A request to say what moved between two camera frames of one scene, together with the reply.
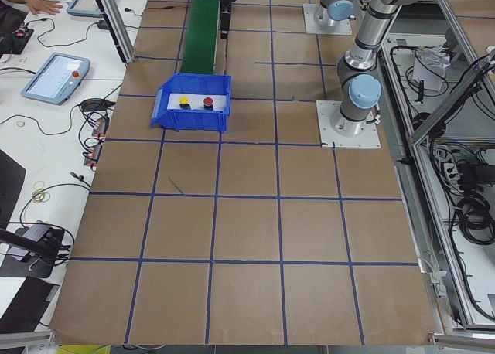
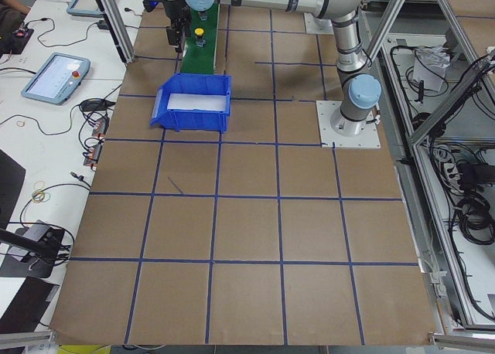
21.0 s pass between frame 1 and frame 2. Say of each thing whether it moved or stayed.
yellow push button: moved
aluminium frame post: stayed
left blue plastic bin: stayed
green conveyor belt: stayed
